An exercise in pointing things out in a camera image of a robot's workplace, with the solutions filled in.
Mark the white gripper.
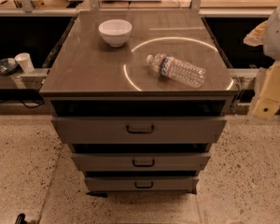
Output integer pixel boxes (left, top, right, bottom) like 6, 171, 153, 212
248, 61, 280, 120

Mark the grey bottom drawer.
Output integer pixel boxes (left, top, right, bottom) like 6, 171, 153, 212
85, 176, 198, 192

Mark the grey drawer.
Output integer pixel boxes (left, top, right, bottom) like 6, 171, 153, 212
52, 117, 226, 144
72, 153, 209, 172
85, 176, 198, 192

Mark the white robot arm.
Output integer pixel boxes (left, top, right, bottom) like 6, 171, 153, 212
244, 5, 280, 119

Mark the grey drawer cabinet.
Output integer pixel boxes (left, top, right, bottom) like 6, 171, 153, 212
38, 8, 240, 198

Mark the grey middle drawer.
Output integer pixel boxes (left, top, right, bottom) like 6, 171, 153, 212
72, 153, 209, 172

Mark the grey top drawer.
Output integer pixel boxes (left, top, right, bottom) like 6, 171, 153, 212
52, 117, 226, 144

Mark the clear plastic water bottle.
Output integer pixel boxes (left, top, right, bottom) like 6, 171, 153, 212
147, 53, 207, 89

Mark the white ceramic bowl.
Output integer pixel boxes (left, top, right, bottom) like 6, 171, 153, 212
99, 20, 133, 47

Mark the white paper cup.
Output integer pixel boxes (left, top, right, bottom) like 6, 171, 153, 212
15, 52, 35, 73

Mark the dark round dish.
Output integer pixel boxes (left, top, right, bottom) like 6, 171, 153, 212
0, 58, 19, 76

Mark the black object at floor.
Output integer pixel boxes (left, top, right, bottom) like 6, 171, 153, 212
15, 214, 36, 224

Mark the black cable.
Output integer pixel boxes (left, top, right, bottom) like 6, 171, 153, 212
0, 99, 45, 109

